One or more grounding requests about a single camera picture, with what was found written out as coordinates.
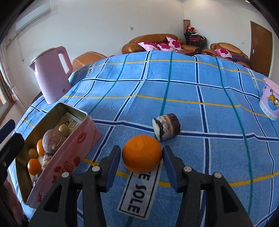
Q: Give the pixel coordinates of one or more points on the pink cartoon cup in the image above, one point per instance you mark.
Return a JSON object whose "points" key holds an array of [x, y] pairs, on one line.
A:
{"points": [[269, 99]]}

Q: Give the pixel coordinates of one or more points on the pink metal tin box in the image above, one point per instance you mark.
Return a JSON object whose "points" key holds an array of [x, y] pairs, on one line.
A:
{"points": [[66, 159]]}

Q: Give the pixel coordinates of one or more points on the stacked dark chairs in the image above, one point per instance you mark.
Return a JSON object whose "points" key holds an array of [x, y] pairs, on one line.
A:
{"points": [[192, 37]]}

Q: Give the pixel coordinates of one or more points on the brown leather long sofa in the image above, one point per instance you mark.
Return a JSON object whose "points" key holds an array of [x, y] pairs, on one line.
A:
{"points": [[133, 47]]}

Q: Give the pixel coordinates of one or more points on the green-yellow small fruit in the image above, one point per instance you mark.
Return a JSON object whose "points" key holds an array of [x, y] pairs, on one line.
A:
{"points": [[64, 129]]}

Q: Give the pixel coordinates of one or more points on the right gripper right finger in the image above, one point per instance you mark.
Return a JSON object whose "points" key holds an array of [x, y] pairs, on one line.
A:
{"points": [[174, 167]]}

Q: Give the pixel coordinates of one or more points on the pink electric kettle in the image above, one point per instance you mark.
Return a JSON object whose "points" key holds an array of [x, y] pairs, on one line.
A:
{"points": [[52, 69]]}

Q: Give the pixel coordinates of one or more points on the white air conditioner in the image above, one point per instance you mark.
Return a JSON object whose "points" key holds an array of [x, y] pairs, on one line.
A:
{"points": [[32, 16]]}

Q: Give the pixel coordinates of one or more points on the layered cake roll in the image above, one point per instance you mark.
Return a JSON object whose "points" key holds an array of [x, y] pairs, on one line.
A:
{"points": [[166, 126], [46, 159]]}

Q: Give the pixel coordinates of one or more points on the orange tangerine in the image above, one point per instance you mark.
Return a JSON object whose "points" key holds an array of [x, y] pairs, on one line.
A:
{"points": [[40, 149], [142, 154], [34, 166]]}

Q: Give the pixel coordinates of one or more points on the brown wooden door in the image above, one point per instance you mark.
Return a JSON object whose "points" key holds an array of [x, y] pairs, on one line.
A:
{"points": [[261, 49]]}

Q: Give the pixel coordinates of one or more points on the pink floral cushion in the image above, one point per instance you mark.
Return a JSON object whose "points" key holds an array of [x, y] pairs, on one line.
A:
{"points": [[222, 52], [174, 44], [149, 46], [165, 47]]}

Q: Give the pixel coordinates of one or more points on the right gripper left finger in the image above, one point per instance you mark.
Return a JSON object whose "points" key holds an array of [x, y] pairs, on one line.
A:
{"points": [[109, 166]]}

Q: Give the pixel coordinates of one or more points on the brown leather armchair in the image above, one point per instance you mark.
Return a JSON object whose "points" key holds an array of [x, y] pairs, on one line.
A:
{"points": [[238, 56]]}

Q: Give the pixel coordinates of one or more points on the small kiwi-coloured fruit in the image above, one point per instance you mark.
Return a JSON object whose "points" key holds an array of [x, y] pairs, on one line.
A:
{"points": [[33, 153]]}

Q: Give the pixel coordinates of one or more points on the paper sheet in tin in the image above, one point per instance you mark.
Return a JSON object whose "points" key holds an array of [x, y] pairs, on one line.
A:
{"points": [[71, 120]]}

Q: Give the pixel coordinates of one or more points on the purple passion fruit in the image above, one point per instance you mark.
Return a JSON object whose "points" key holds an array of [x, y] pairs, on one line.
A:
{"points": [[52, 140]]}

